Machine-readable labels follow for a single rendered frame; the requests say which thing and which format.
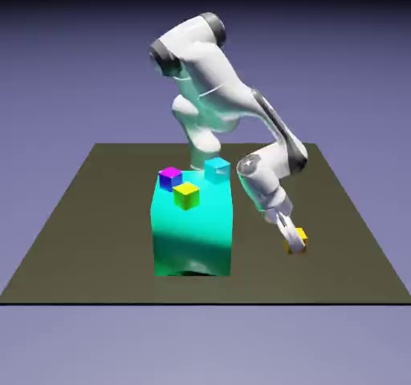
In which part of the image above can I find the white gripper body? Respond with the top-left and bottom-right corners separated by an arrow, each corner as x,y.
275,213 -> 306,253

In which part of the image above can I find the small magenta cube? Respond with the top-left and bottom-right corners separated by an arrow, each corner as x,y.
158,166 -> 183,193

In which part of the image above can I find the large cyan box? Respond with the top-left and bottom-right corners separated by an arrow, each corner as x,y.
149,168 -> 234,278

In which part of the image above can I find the small yellow cube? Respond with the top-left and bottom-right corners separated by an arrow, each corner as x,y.
172,181 -> 201,212

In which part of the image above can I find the small orange cube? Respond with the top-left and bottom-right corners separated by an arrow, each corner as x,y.
283,226 -> 308,255

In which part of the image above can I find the small cyan cube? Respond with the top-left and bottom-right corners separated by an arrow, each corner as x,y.
203,156 -> 231,185

